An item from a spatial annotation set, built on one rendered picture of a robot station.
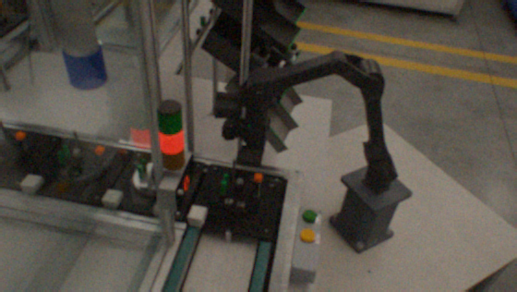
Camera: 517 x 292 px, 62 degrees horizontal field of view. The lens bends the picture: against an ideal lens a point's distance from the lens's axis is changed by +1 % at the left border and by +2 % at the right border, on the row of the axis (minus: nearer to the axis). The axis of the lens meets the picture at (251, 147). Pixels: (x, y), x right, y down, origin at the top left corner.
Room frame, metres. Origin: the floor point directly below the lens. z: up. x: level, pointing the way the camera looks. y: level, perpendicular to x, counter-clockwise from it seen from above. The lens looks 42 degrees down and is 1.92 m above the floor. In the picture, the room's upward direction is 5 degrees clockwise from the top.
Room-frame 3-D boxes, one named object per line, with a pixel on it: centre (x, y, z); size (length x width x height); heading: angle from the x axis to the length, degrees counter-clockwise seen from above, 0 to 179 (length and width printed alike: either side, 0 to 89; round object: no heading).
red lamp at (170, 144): (0.67, 0.17, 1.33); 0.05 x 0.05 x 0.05
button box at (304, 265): (0.72, -0.18, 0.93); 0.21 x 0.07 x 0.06; 172
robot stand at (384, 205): (0.85, -0.36, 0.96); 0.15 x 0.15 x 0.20; 33
